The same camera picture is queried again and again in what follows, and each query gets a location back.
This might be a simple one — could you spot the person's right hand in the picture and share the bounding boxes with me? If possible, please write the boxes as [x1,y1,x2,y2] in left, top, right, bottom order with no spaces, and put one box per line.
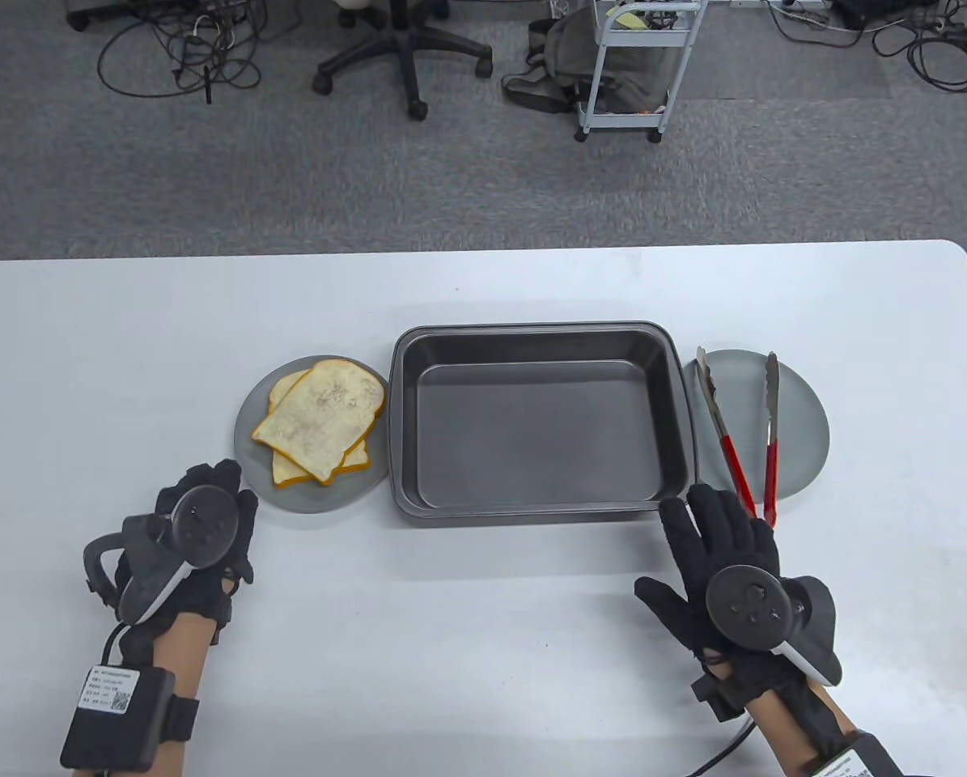
[634,483,812,701]

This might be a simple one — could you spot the person's left hand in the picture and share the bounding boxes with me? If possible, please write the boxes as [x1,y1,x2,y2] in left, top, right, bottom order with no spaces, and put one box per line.
[115,459,259,644]

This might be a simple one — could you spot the red-handled kitchen tongs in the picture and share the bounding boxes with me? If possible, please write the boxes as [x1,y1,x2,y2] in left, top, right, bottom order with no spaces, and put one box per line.
[696,346,780,529]

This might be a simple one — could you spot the grey round plate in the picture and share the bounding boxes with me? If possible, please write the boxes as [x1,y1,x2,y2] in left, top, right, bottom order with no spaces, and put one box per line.
[681,349,830,501]
[233,355,392,514]

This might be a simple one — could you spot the toast slice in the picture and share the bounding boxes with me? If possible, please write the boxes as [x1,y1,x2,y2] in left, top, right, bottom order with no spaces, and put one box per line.
[250,359,388,486]
[269,370,371,492]

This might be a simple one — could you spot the dark metal baking tray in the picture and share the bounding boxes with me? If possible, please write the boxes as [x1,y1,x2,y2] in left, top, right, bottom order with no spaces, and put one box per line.
[390,321,699,527]

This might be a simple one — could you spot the person's left forearm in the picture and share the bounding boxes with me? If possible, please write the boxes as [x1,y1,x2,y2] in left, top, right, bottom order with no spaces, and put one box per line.
[70,611,217,777]

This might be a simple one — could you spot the black right forearm sensor box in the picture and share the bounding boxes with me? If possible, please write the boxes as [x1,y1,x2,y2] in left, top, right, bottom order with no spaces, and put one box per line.
[811,731,905,777]

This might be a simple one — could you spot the black left forearm sensor box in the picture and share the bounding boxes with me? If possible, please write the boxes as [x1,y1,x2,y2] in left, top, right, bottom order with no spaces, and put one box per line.
[60,664,201,771]

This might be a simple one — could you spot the right hand tracking controller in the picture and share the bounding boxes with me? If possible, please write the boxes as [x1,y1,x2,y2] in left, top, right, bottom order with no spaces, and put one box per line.
[706,566,842,687]

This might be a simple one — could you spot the hand tracking controller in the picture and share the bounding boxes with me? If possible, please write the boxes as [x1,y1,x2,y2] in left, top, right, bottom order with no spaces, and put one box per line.
[83,486,241,626]
[706,566,842,687]

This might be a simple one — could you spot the left hand tracking controller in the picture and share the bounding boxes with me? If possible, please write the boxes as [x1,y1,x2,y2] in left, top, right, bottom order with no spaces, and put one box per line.
[83,486,241,626]

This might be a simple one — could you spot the white wheeled cart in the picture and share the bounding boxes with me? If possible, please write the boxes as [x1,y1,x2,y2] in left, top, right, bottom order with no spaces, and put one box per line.
[574,0,709,144]

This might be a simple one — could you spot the grey backpack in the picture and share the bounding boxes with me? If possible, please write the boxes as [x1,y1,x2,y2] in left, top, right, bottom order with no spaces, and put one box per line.
[502,12,670,114]

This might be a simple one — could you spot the black office chair base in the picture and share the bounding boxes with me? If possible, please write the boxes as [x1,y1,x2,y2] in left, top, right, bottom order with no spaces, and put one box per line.
[313,0,494,122]

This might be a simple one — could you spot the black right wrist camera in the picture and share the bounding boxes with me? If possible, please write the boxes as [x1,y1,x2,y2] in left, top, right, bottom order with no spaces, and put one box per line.
[690,672,747,721]

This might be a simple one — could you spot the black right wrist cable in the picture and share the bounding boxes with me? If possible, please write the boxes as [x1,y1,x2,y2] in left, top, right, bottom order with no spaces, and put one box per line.
[688,722,757,777]

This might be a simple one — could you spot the black floor cable tangle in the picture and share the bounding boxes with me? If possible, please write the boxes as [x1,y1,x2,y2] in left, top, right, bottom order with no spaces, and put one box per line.
[766,0,967,94]
[97,0,269,104]

